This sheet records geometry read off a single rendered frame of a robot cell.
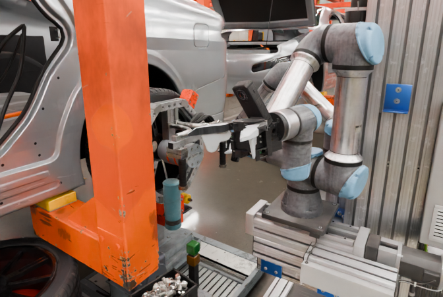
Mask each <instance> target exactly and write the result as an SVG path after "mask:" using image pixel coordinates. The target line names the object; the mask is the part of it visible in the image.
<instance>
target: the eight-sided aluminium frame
mask: <svg viewBox="0 0 443 297"><path fill-rule="evenodd" d="M176 107H178V109H179V110H180V111H181V112H182V114H184V116H185V117H186V118H187V120H188V121H189V122H190V121H191V119H192V117H193V116H194V114H195V113H196V112H195V110H194V109H193V108H192V107H191V106H190V105H189V102H188V101H187V100H186V99H181V98H173V99H169V100H165V101H159V102H155V103H151V104H150V110H151V122H152V124H153V122H154V120H155V119H156V117H157V115H158V113H159V112H162V111H166V110H168V109H174V108H176ZM193 143H195V144H198V145H200V147H201V149H202V158H201V160H200V163H199V164H198V165H197V166H196V167H195V168H190V167H187V170H186V172H187V185H188V189H189V187H190V186H191V182H192V180H193V178H194V176H195V174H196V172H197V170H198V168H199V166H200V164H201V162H202V160H203V157H204V141H203V139H199V140H197V141H194V142H193ZM188 189H187V190H188ZM187 190H181V193H183V192H186V191H187ZM156 203H159V204H163V190H162V191H160V192H158V193H157V192H156Z"/></svg>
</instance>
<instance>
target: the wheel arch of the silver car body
mask: <svg viewBox="0 0 443 297"><path fill-rule="evenodd" d="M148 76H149V87H151V88H164V89H168V90H172V91H174V92H177V93H178V94H179V95H181V90H180V88H179V86H178V85H177V83H176V81H175V80H174V79H173V77H172V76H171V75H170V74H169V73H168V72H167V71H166V70H165V69H163V68H162V67H160V66H158V65H156V64H154V63H151V62H148ZM155 120H156V125H157V128H158V133H160V128H161V124H160V120H159V118H158V116H157V117H156V119H155ZM86 135H87V129H86V117H85V115H84V119H83V122H82V127H81V131H80V140H79V151H78V152H79V165H80V173H81V176H82V180H83V183H84V185H85V181H84V177H83V174H82V168H81V162H80V160H81V159H84V158H86V157H85V143H86V138H87V137H86Z"/></svg>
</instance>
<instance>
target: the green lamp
mask: <svg viewBox="0 0 443 297"><path fill-rule="evenodd" d="M199 251H200V243H199V242H197V241H195V240H191V241H190V242H189V243H187V253H188V254H191V255H193V256H195V255H196V254H197V253H198V252H199Z"/></svg>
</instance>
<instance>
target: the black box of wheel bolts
mask: <svg viewBox="0 0 443 297"><path fill-rule="evenodd" d="M129 297H198V284H196V283H195V282H194V281H192V280H191V279H189V278H188V277H186V276H185V275H184V274H182V273H181V272H179V271H178V270H176V269H175V268H174V267H173V268H171V269H170V270H169V271H167V272H165V273H164V274H162V275H160V276H159V277H158V278H156V279H154V280H153V281H151V282H150V283H148V284H146V285H145V286H143V287H142V288H140V289H138V290H137V291H136V292H133V293H132V294H131V295H129Z"/></svg>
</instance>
